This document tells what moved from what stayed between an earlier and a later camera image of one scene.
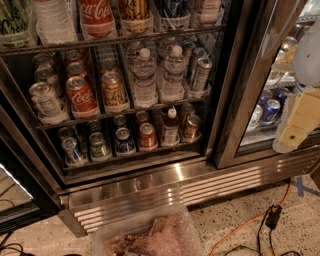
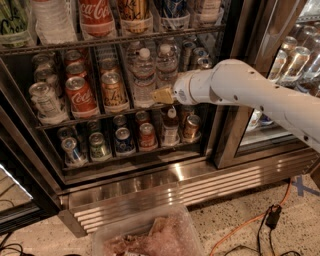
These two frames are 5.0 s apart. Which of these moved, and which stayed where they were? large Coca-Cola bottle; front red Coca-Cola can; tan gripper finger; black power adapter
Moved: tan gripper finger
Stayed: front red Coca-Cola can; large Coca-Cola bottle; black power adapter
